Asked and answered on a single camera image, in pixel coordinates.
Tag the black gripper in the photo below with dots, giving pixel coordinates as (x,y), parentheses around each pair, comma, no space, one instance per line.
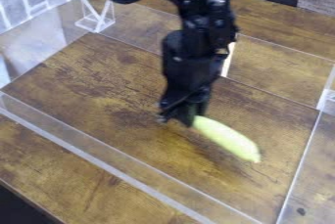
(190,67)

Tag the clear acrylic triangular bracket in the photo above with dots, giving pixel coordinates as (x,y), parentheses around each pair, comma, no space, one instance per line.
(97,21)

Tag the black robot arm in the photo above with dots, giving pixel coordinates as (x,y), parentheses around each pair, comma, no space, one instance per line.
(208,20)

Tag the green handled metal spoon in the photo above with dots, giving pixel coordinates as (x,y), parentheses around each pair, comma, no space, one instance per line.
(229,139)

